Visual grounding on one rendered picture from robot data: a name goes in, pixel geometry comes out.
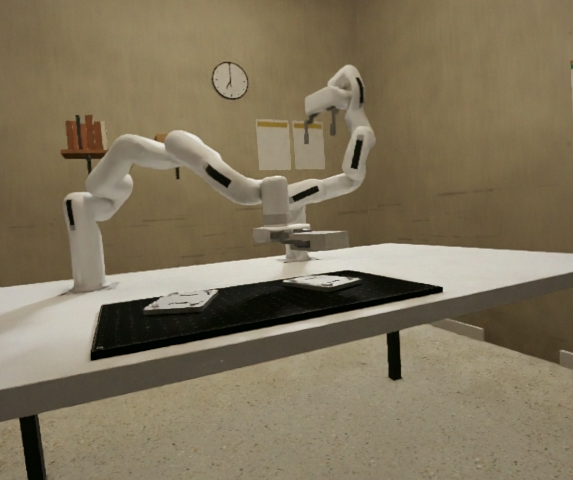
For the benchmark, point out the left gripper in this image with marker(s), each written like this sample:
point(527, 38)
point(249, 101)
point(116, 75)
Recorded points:
point(317, 103)

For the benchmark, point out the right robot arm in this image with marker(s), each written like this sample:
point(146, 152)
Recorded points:
point(109, 186)

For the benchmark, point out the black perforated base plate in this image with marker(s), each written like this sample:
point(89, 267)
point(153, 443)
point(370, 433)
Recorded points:
point(123, 329)

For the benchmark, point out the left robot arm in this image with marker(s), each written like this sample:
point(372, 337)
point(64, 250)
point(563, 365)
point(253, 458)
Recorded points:
point(362, 137)

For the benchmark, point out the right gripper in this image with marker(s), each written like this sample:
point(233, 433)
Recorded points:
point(280, 232)

